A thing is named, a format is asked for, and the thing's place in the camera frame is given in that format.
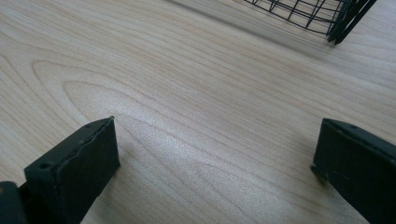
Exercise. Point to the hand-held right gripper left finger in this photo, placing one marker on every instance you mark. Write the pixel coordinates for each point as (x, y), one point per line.
(77, 174)

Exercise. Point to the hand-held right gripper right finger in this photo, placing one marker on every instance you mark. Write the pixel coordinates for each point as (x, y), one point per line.
(358, 168)

